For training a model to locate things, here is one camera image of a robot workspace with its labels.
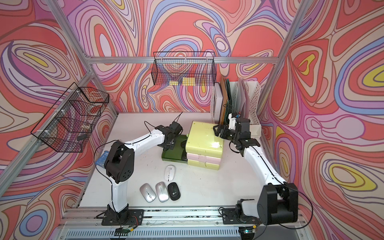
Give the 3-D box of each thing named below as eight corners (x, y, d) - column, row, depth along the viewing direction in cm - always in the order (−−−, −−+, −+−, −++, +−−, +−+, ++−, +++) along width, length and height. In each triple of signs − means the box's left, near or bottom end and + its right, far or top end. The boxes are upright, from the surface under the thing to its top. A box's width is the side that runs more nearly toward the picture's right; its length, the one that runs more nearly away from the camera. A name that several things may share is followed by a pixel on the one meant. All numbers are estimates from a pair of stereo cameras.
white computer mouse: (163, 181, 86) (163, 179, 85) (165, 166, 92) (165, 164, 91) (175, 181, 86) (174, 179, 85) (176, 166, 92) (175, 164, 91)
